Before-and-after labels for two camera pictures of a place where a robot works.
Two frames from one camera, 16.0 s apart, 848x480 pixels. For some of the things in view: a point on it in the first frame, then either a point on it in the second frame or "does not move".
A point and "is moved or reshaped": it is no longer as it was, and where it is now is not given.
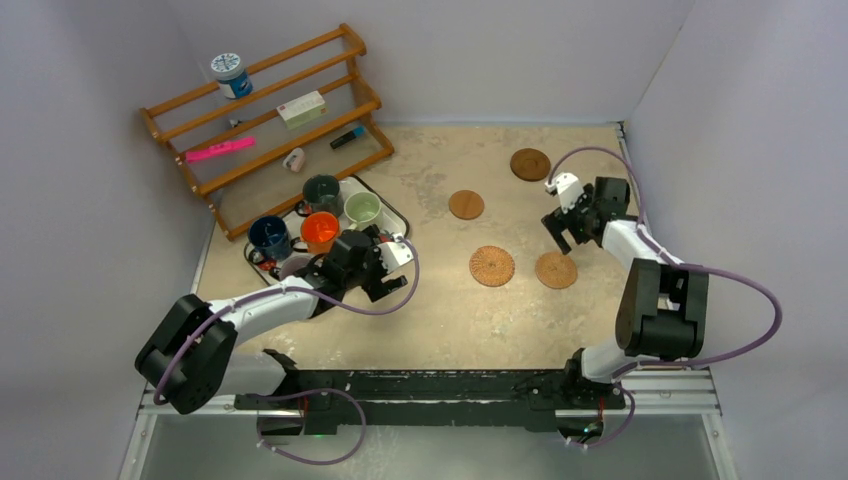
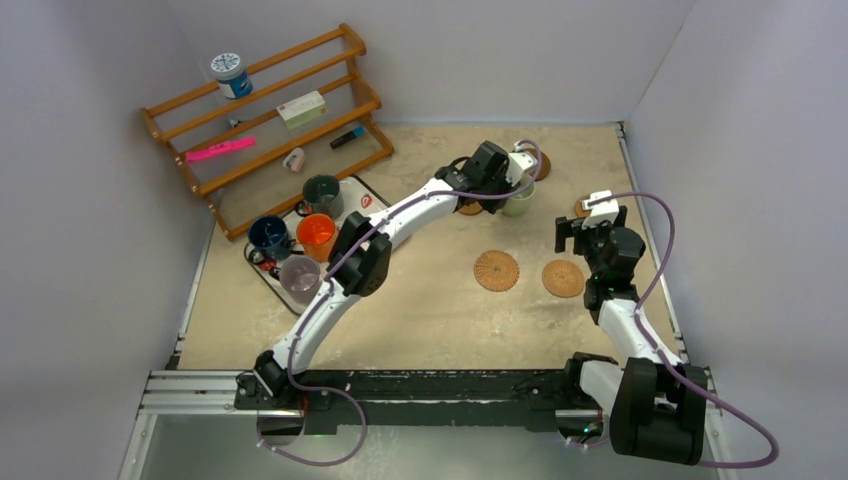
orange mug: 319,231 does not move
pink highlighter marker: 218,149 does not move
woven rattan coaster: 555,270 is moved or reshaped
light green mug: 361,207 -> 517,205
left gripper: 375,287 -> 507,180
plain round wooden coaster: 466,204 does not move
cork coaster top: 530,164 does not move
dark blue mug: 271,238 does not move
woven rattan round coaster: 492,266 is moved or reshaped
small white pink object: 295,161 does not move
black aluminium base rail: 343,401 does not move
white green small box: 303,109 does not move
